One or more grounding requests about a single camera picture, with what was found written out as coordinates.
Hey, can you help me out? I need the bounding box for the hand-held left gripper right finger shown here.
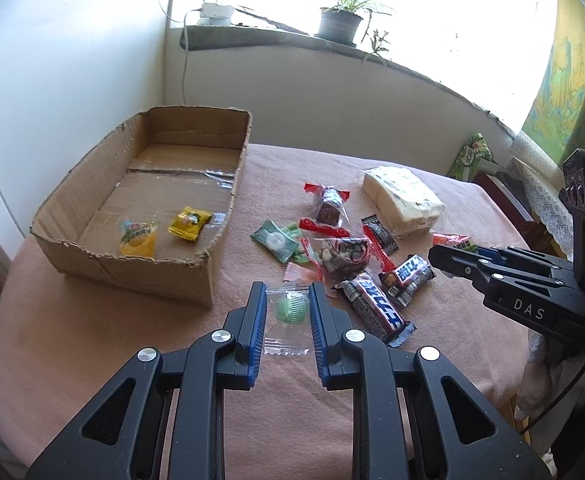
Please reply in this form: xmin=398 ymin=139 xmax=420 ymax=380
xmin=309 ymin=281 xmax=553 ymax=480

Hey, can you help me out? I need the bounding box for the brown cardboard box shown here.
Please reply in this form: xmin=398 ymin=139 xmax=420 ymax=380
xmin=30 ymin=105 xmax=252 ymax=308

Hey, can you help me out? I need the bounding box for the red green snack packet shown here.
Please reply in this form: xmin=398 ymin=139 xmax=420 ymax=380
xmin=431 ymin=232 xmax=478 ymax=253

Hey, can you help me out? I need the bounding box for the green mint candy packet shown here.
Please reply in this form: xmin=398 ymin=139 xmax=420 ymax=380
xmin=251 ymin=220 xmax=306 ymax=264

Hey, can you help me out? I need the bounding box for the yellow green wall painting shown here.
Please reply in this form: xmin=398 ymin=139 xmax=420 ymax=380
xmin=520 ymin=0 xmax=585 ymax=166

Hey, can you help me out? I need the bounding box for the green tissue box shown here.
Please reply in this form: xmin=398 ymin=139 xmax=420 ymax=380
xmin=447 ymin=133 xmax=499 ymax=183

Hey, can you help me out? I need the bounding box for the sliced bread loaf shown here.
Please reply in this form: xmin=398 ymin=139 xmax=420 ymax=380
xmin=361 ymin=165 xmax=446 ymax=238

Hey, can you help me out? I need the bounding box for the pink candy packet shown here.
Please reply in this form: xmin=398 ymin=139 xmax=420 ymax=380
xmin=282 ymin=262 xmax=323 ymax=286

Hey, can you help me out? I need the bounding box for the long red candy wrapper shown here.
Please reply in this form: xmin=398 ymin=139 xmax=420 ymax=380
xmin=299 ymin=217 xmax=352 ymax=238

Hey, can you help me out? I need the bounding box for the small trailing plant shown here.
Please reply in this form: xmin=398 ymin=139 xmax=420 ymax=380
xmin=361 ymin=30 xmax=391 ymax=68

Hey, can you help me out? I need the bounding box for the dark candy red-ended wrapper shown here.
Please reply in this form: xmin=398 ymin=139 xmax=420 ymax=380
xmin=303 ymin=183 xmax=352 ymax=225

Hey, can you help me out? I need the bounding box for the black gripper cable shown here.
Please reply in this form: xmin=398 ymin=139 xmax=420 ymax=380
xmin=517 ymin=347 xmax=585 ymax=433

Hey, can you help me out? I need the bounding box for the large chocolate bar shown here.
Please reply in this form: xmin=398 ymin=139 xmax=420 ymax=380
xmin=341 ymin=271 xmax=417 ymax=348

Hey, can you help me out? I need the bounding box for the potted spider plant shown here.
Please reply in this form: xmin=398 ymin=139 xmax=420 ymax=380
xmin=300 ymin=0 xmax=396 ymax=43

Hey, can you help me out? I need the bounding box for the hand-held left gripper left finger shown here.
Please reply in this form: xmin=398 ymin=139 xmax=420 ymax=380
xmin=25 ymin=281 xmax=268 ymax=480

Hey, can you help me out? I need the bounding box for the dark red box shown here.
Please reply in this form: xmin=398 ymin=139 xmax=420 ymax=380
xmin=474 ymin=170 xmax=536 ymax=221

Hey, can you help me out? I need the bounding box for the small black snack packet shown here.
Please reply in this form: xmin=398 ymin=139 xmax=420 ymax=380
xmin=361 ymin=215 xmax=399 ymax=256

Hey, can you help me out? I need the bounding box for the person's right hand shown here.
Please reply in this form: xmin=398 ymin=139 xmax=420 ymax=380
xmin=515 ymin=332 xmax=585 ymax=423

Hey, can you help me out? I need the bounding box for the yellow green candy packet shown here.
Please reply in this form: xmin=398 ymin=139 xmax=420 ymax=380
xmin=118 ymin=217 xmax=159 ymax=257

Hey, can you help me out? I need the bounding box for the small chocolate bar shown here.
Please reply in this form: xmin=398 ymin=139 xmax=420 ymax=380
xmin=379 ymin=255 xmax=436 ymax=308

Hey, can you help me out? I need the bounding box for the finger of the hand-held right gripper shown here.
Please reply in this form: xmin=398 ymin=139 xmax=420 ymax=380
xmin=477 ymin=245 xmax=573 ymax=273
xmin=427 ymin=244 xmax=569 ymax=306

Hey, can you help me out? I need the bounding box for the white lace cloth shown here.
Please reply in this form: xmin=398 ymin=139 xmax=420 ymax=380
xmin=510 ymin=130 xmax=578 ymax=256

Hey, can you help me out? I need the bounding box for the white power cable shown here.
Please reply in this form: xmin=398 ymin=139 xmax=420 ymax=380
xmin=150 ymin=0 xmax=200 ymax=106

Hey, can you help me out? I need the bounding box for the clear packet dark snack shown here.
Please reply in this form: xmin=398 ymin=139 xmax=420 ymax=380
xmin=305 ymin=236 xmax=396 ymax=286

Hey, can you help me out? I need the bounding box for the pink tablecloth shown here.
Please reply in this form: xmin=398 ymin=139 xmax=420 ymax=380
xmin=0 ymin=142 xmax=548 ymax=480

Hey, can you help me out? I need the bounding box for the white power adapter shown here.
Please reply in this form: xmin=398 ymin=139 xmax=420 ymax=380
xmin=196 ymin=2 xmax=236 ymax=26

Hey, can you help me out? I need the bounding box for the round green candy clear wrapper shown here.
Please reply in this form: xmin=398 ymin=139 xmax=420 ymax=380
xmin=264 ymin=282 xmax=313 ymax=357

